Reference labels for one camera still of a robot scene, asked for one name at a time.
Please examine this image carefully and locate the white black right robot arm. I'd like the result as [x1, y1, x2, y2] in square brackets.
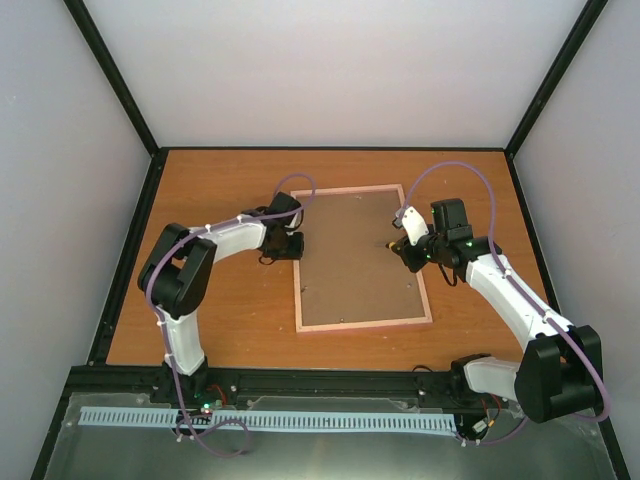
[388, 199, 605, 423]

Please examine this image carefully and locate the black frame post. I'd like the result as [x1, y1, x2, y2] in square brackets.
[62, 0, 162, 157]
[504, 0, 610, 157]

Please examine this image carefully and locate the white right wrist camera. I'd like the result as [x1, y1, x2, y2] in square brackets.
[392, 206, 430, 246]

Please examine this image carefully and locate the light blue cable duct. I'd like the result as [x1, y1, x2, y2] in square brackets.
[77, 406, 456, 436]

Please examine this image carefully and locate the black aluminium mounting rail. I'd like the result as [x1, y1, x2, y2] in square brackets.
[69, 364, 599, 406]

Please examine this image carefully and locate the black right frame post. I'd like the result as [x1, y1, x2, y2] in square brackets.
[504, 0, 610, 157]

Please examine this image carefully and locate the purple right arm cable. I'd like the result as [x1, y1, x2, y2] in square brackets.
[397, 160, 614, 446]

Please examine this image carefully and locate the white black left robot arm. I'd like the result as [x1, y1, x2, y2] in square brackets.
[138, 191, 304, 403]

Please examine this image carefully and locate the pink picture frame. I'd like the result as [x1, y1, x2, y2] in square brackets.
[292, 184, 433, 333]

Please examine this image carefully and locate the black left frame post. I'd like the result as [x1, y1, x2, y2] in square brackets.
[62, 0, 162, 157]

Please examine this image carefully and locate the yellow black flathead screwdriver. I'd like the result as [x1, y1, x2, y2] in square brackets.
[374, 241, 402, 253]

